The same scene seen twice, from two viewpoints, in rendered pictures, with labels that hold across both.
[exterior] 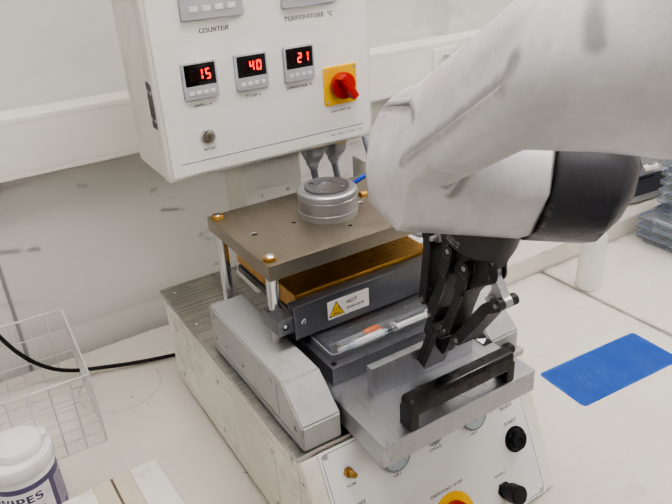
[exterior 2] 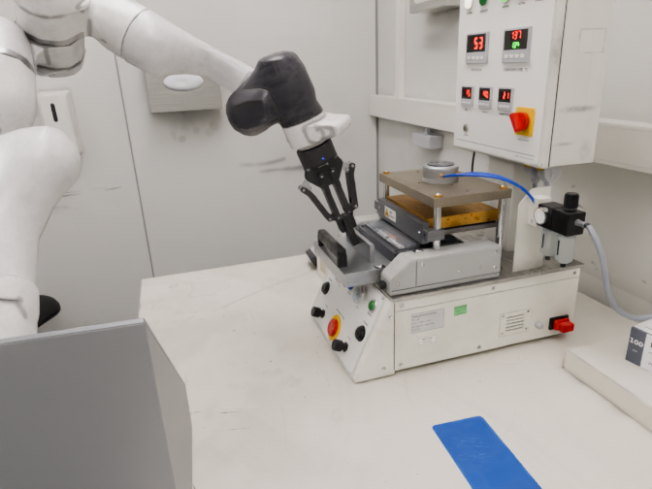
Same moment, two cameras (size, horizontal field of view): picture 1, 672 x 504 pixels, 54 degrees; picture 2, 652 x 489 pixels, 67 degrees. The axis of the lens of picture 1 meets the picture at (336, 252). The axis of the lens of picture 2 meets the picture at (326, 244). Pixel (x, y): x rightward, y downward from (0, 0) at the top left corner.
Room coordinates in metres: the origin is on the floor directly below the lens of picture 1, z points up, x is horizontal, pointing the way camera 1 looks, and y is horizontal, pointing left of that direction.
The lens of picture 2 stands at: (0.81, -1.12, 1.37)
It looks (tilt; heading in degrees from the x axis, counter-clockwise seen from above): 20 degrees down; 104
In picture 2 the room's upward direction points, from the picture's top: 3 degrees counter-clockwise
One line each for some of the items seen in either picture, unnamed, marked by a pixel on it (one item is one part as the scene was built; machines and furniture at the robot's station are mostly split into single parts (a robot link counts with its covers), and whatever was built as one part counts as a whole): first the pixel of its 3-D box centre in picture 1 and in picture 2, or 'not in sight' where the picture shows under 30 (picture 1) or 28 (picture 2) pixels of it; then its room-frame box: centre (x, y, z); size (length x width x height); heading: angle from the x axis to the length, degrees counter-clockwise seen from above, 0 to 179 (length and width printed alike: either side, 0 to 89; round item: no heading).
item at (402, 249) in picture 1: (335, 240); (440, 200); (0.80, 0.00, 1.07); 0.22 x 0.17 x 0.10; 121
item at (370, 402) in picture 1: (385, 342); (389, 245); (0.70, -0.06, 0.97); 0.30 x 0.22 x 0.08; 31
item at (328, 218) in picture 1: (329, 218); (456, 191); (0.84, 0.01, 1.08); 0.31 x 0.24 x 0.13; 121
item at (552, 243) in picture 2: not in sight; (555, 227); (1.03, -0.12, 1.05); 0.15 x 0.05 x 0.15; 121
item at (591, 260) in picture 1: (592, 254); not in sight; (1.17, -0.51, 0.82); 0.05 x 0.05 x 0.14
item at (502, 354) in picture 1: (459, 386); (331, 246); (0.58, -0.13, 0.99); 0.15 x 0.02 x 0.04; 121
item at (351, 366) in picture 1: (364, 318); (407, 238); (0.74, -0.03, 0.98); 0.20 x 0.17 x 0.03; 121
